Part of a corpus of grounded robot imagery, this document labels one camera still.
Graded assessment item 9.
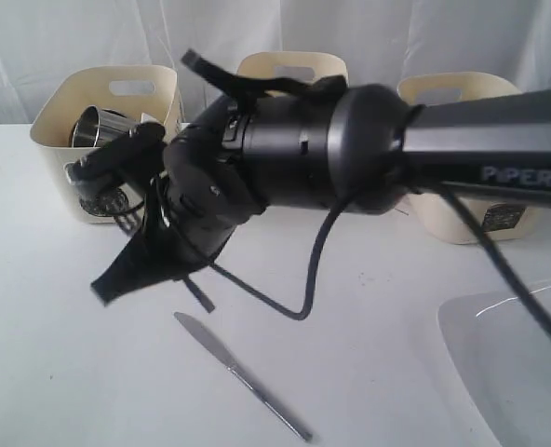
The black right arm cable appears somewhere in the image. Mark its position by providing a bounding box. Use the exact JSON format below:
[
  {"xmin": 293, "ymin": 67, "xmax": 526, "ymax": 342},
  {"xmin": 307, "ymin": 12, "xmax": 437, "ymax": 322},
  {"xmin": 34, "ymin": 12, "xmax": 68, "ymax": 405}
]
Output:
[{"xmin": 181, "ymin": 48, "xmax": 551, "ymax": 369}]

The steel mug with loop handle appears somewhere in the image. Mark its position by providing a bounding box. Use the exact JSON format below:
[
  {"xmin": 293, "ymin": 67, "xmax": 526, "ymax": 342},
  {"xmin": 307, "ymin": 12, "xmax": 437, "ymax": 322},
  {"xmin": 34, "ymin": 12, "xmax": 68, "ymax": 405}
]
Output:
[{"xmin": 69, "ymin": 105, "xmax": 138, "ymax": 148}]

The stainless steel table knife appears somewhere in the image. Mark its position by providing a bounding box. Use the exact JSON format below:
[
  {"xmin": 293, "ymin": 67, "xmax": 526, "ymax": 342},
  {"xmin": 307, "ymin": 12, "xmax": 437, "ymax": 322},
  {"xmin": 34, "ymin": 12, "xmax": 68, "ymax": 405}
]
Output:
[{"xmin": 173, "ymin": 312, "xmax": 314, "ymax": 443}]

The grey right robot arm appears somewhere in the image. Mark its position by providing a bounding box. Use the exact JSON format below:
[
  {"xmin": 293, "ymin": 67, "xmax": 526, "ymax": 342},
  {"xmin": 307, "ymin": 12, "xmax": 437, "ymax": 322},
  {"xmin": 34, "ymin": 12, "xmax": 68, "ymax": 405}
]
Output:
[{"xmin": 91, "ymin": 85, "xmax": 551, "ymax": 319}]

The cream bin with circle mark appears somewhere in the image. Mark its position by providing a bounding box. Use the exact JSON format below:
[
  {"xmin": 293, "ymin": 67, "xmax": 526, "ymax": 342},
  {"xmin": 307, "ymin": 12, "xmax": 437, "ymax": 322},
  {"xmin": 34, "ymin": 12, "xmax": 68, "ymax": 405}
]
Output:
[{"xmin": 30, "ymin": 65, "xmax": 182, "ymax": 224}]

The cream bin with square mark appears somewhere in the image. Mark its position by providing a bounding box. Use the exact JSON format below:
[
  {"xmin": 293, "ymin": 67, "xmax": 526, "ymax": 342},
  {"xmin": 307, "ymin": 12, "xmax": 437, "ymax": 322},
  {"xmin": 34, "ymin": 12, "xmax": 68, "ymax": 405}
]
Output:
[{"xmin": 396, "ymin": 71, "xmax": 544, "ymax": 246}]

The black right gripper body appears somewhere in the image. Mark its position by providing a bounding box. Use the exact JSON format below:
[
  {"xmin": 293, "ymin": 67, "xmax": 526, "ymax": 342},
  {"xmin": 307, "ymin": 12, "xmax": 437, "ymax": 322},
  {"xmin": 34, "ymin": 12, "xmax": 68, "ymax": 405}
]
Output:
[{"xmin": 152, "ymin": 100, "xmax": 269, "ymax": 273}]

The large white square plate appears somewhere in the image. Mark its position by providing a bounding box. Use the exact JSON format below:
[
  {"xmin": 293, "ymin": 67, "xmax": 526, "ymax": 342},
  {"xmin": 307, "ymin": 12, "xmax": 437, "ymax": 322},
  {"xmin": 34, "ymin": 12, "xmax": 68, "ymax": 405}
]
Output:
[{"xmin": 437, "ymin": 291, "xmax": 551, "ymax": 446}]

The cream bin with triangle mark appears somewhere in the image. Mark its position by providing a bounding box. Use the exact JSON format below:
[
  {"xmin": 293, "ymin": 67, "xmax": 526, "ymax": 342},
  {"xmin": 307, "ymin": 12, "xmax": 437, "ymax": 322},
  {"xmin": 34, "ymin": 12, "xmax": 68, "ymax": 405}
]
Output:
[{"xmin": 235, "ymin": 51, "xmax": 349, "ymax": 84}]

